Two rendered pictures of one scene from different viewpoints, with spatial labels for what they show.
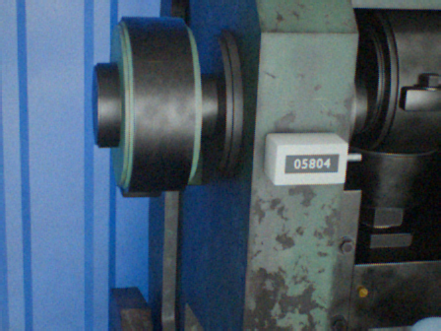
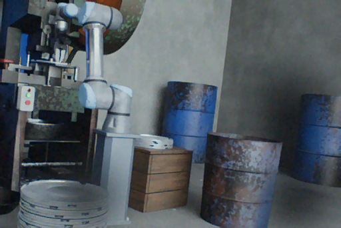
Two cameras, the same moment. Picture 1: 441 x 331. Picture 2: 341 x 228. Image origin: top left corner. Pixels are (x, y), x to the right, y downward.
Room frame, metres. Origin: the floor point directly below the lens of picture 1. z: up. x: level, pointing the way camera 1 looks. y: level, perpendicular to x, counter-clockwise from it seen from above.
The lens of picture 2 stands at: (-1.61, 0.35, 0.62)
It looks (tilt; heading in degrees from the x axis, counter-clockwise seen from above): 3 degrees down; 333
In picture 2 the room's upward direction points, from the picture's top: 6 degrees clockwise
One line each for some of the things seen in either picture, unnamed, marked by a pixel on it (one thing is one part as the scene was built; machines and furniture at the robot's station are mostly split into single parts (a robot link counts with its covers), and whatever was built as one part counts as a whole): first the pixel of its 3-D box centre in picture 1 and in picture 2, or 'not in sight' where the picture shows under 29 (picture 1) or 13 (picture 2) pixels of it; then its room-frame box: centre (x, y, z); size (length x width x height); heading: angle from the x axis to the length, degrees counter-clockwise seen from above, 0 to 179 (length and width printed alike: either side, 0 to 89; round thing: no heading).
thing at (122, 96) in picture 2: not in sight; (118, 98); (0.17, -0.41, 0.62); 0.13 x 0.12 x 0.14; 95
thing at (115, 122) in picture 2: not in sight; (117, 121); (0.17, -0.42, 0.50); 0.15 x 0.15 x 0.10
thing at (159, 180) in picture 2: not in sight; (146, 173); (0.48, -0.78, 0.18); 0.40 x 0.38 x 0.35; 18
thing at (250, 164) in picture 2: not in sight; (238, 179); (0.05, -1.15, 0.24); 0.42 x 0.42 x 0.48
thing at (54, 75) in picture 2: not in sight; (54, 75); (0.78, -0.23, 0.72); 0.25 x 0.14 x 0.14; 14
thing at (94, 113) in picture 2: not in sight; (64, 115); (1.15, -0.42, 0.45); 0.92 x 0.12 x 0.90; 14
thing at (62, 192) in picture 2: not in sight; (66, 191); (-0.38, -0.02, 0.29); 0.29 x 0.29 x 0.01
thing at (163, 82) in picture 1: (173, 116); not in sight; (0.91, 0.06, 1.31); 0.22 x 0.12 x 0.22; 14
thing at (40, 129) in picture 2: not in sight; (37, 129); (0.95, -0.19, 0.36); 0.34 x 0.34 x 0.10
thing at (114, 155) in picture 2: not in sight; (111, 175); (0.17, -0.42, 0.23); 0.19 x 0.19 x 0.45; 2
